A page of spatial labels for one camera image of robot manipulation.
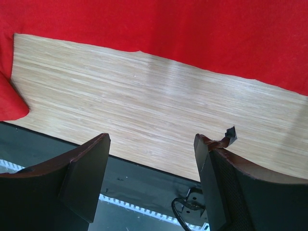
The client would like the slotted cable duct rail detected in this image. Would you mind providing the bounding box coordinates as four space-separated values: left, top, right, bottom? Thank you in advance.
0 158 210 231

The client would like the black cable at base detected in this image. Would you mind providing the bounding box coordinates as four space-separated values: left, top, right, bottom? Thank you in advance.
171 187 209 231

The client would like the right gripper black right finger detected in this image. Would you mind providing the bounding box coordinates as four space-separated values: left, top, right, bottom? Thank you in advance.
194 128 308 231

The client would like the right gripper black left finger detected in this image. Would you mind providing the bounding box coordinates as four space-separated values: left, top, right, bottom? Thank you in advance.
0 133 111 231

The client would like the red t shirt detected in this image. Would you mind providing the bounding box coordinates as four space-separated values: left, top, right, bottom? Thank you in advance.
0 0 308 121

